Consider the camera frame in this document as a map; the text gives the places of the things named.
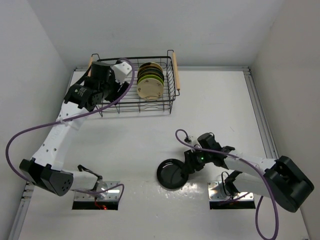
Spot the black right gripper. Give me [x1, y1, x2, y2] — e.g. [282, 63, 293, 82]
[182, 148, 212, 175]

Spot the black glossy plate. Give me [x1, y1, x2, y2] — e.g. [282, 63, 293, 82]
[156, 158, 189, 190]

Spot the lime green plate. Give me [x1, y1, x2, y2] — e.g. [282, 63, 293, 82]
[137, 74, 164, 84]

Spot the beige plate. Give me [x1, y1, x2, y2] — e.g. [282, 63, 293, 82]
[137, 78, 164, 100]

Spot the brown yellow patterned plate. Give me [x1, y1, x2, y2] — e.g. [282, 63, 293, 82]
[138, 66, 163, 74]
[138, 62, 163, 71]

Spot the blue floral celadon plate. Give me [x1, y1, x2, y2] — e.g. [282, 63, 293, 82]
[138, 71, 164, 79]

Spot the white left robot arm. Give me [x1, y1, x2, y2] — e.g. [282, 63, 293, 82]
[19, 60, 133, 196]

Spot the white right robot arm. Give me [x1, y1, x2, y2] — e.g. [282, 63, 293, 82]
[181, 133, 315, 213]

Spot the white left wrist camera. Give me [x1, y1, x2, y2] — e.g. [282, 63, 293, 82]
[111, 62, 132, 84]

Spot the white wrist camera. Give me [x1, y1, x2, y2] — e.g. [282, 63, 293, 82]
[111, 62, 132, 84]
[184, 135, 194, 145]

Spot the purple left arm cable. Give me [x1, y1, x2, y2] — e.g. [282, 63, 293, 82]
[5, 58, 136, 202]

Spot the black wire dish rack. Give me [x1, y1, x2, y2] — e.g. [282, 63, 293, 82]
[95, 49, 180, 117]

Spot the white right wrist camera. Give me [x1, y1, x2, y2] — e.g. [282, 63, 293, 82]
[184, 135, 194, 145]

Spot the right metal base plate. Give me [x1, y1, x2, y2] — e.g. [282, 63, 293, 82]
[207, 180, 254, 202]

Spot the metal base plate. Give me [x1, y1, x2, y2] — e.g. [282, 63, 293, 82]
[207, 180, 254, 202]
[73, 180, 122, 202]

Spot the left wooden rack handle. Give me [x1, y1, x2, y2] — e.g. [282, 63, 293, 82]
[88, 56, 93, 71]

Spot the wooden rack handle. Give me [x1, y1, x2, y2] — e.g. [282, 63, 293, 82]
[172, 51, 181, 91]
[88, 56, 93, 71]

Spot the right wooden rack handle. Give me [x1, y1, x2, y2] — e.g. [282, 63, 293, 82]
[172, 51, 181, 91]

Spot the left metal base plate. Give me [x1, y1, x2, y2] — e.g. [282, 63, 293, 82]
[73, 180, 122, 202]

